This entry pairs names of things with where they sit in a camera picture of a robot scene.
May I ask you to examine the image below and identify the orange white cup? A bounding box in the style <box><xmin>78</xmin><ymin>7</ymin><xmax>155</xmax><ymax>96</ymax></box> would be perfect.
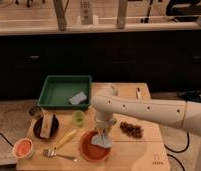
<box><xmin>12</xmin><ymin>138</ymin><xmax>35</xmax><ymax>159</ymax></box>

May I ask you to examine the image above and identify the black cable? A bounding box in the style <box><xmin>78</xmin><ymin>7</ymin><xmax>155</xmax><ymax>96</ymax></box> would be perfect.
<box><xmin>163</xmin><ymin>131</ymin><xmax>191</xmax><ymax>171</ymax></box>
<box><xmin>0</xmin><ymin>127</ymin><xmax>15</xmax><ymax>148</ymax></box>

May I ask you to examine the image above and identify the red bowl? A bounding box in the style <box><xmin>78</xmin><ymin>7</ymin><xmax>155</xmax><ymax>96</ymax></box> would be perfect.
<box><xmin>79</xmin><ymin>131</ymin><xmax>111</xmax><ymax>162</ymax></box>

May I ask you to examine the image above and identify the wooden board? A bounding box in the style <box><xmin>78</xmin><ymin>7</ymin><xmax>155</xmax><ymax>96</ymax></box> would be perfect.
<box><xmin>15</xmin><ymin>82</ymin><xmax>172</xmax><ymax>171</ymax></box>

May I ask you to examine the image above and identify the yellow handled utensil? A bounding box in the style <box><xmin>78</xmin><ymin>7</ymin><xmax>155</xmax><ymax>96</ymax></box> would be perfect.
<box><xmin>54</xmin><ymin>129</ymin><xmax>77</xmax><ymax>150</ymax></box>

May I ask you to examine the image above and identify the grey blue towel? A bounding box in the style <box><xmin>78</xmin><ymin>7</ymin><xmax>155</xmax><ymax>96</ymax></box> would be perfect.
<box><xmin>91</xmin><ymin>133</ymin><xmax>112</xmax><ymax>149</ymax></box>

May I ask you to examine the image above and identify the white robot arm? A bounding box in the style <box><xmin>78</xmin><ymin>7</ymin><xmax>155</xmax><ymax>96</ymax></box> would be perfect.
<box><xmin>91</xmin><ymin>85</ymin><xmax>201</xmax><ymax>171</ymax></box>

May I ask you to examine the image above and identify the wooden block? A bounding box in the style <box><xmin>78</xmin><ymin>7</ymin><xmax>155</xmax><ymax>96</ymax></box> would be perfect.
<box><xmin>40</xmin><ymin>114</ymin><xmax>54</xmax><ymax>139</ymax></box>

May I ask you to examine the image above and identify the black cable left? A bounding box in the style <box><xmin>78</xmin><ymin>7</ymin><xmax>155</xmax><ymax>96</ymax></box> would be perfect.
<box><xmin>0</xmin><ymin>127</ymin><xmax>15</xmax><ymax>148</ymax></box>

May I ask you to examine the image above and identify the dark brown plate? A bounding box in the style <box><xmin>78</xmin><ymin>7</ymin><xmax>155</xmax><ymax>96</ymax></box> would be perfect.
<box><xmin>33</xmin><ymin>116</ymin><xmax>59</xmax><ymax>139</ymax></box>

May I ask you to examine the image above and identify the bunch of dark grapes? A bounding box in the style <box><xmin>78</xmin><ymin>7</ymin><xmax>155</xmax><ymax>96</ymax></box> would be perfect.
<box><xmin>120</xmin><ymin>122</ymin><xmax>143</xmax><ymax>139</ymax></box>

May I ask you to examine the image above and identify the small green cup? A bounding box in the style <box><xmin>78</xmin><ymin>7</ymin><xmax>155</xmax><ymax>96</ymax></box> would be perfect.
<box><xmin>72</xmin><ymin>110</ymin><xmax>85</xmax><ymax>127</ymax></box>

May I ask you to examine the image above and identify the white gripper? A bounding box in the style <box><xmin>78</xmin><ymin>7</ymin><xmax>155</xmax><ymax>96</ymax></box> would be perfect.
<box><xmin>95</xmin><ymin>111</ymin><xmax>117</xmax><ymax>133</ymax></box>

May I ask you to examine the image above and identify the small metal can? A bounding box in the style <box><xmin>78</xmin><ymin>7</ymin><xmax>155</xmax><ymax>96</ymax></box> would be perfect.
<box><xmin>29</xmin><ymin>106</ymin><xmax>43</xmax><ymax>120</ymax></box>

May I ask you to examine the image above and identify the green plastic tray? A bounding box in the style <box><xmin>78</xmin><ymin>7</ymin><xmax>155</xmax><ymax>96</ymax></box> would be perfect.
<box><xmin>37</xmin><ymin>75</ymin><xmax>92</xmax><ymax>110</ymax></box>

